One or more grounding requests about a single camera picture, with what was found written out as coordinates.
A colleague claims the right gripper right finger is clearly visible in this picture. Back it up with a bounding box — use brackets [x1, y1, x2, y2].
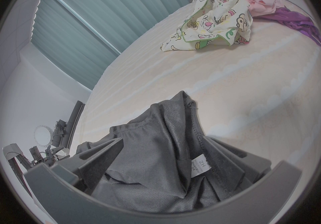
[202, 136, 272, 190]

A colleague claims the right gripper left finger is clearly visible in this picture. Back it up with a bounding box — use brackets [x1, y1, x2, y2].
[51, 138, 124, 194]

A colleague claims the black T-shirt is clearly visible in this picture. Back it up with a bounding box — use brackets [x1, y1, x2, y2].
[74, 90, 272, 214]

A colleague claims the bed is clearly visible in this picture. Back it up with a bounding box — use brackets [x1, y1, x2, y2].
[68, 0, 321, 193]

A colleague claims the black chest of drawers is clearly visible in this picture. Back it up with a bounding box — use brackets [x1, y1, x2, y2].
[51, 101, 86, 150]

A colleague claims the dark grey garment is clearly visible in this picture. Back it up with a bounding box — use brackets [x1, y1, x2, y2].
[52, 119, 67, 141]

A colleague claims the round white mirror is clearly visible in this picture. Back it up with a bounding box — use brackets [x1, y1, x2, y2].
[34, 125, 52, 146]

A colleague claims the white printed pyjama top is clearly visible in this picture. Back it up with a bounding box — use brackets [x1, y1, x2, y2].
[160, 0, 253, 52]

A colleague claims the purple garment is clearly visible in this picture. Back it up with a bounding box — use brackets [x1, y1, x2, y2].
[253, 6, 321, 46]

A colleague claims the pink garment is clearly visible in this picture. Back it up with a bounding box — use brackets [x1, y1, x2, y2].
[239, 0, 287, 16]

